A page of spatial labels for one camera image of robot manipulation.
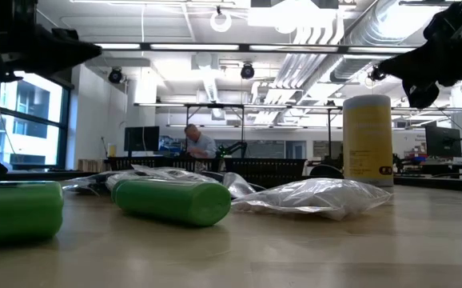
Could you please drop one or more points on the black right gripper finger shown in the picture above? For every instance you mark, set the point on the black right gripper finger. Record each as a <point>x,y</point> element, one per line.
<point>409,73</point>
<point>409,58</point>

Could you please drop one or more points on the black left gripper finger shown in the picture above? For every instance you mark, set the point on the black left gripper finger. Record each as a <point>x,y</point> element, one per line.
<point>75,46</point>
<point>65,62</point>

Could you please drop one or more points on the clear bag with dark item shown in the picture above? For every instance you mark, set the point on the clear bag with dark item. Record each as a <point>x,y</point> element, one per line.
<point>83,185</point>

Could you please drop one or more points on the clear bag of cotton swabs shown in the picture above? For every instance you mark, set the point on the clear bag of cotton swabs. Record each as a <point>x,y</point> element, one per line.
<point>163,174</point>
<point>315,196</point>

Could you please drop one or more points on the green plastic travel bottle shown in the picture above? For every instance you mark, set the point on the green plastic travel bottle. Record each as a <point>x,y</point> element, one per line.
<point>175,202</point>
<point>15,212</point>

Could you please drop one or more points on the clear plastic bag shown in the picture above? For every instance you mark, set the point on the clear plastic bag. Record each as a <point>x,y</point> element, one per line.
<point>237,185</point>

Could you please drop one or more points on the black background robot arm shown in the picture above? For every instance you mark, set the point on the black background robot arm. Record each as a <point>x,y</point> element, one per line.
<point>233,149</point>

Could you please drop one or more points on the black monitor on arm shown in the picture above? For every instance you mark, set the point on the black monitor on arm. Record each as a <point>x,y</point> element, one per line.
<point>443,142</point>

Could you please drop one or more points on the large glass window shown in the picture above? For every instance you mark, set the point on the large glass window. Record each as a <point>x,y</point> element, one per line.
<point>31,100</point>

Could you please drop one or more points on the yellow white wipes canister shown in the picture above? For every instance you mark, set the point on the yellow white wipes canister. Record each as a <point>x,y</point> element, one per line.
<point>367,140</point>

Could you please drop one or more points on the cluttered black background desk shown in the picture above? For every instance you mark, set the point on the cluttered black background desk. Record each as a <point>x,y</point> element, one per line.
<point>416,161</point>

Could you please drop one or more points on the small yellow container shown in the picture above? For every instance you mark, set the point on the small yellow container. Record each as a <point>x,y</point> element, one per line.
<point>112,151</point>

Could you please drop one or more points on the wooden slat crate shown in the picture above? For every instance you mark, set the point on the wooden slat crate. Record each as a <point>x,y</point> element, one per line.
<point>91,165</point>

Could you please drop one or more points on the black computer monitor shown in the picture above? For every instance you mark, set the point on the black computer monitor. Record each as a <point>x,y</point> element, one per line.
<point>141,138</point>

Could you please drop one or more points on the black slotted plastic basket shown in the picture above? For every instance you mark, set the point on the black slotted plastic basket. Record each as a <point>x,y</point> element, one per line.
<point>135,163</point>
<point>275,170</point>
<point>199,164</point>

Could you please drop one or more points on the person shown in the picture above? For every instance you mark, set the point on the person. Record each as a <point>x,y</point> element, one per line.
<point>203,146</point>

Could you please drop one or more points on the black ceiling camera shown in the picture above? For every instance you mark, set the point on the black ceiling camera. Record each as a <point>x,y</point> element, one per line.
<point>115,76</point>
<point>375,74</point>
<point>247,72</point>

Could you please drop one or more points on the silver ventilation duct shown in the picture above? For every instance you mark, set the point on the silver ventilation duct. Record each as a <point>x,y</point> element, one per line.
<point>371,24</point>

